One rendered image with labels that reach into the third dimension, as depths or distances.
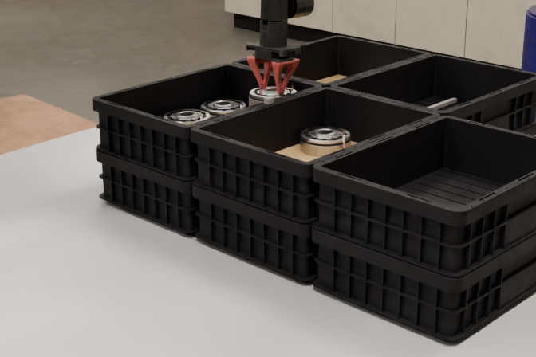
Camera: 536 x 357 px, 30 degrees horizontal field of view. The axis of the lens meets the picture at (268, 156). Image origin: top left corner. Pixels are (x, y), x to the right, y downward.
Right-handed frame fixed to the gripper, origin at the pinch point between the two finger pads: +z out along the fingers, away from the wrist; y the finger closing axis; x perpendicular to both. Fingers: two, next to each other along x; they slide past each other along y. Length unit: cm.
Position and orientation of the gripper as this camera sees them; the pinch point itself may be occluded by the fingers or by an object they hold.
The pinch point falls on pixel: (272, 88)
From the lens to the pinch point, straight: 212.4
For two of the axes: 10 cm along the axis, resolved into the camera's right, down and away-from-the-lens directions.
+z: -0.2, 9.6, 2.8
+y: -7.4, -2.1, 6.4
